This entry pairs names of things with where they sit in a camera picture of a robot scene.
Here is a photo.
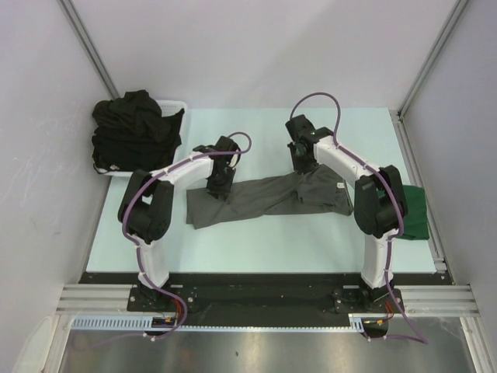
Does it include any grey t shirt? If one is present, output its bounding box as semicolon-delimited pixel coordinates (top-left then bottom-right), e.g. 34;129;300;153
186;165;353;229

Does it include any white plastic basket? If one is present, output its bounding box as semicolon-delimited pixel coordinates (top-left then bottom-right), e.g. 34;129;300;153
93;99;188;178

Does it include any black t shirts pile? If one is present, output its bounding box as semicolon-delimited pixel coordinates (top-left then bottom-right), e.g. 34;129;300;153
92;89;186;174

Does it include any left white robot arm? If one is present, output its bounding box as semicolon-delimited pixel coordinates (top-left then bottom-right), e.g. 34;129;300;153
117;134;245;311

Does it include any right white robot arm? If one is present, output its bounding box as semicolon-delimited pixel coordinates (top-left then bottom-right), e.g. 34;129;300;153
286;115;408;312

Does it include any green folded t shirt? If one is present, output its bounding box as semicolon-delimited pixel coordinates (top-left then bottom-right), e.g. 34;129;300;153
399;185;429;241

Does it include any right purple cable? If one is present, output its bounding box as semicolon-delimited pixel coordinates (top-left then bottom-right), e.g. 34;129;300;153
289;92;428;345

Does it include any purple cable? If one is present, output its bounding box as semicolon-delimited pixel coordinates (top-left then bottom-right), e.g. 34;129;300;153
71;131;252;353
289;92;428;345

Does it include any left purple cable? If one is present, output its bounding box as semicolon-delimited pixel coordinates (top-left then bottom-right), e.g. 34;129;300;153
71;131;252;353

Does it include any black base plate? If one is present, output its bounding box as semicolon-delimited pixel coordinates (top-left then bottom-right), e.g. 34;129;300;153
78;272;453;328

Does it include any light blue cable duct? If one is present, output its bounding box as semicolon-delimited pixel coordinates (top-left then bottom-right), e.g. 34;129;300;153
71;315;364;333

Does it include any aluminium frame rail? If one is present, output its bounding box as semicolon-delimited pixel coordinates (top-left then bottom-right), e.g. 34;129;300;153
56;284;480;317

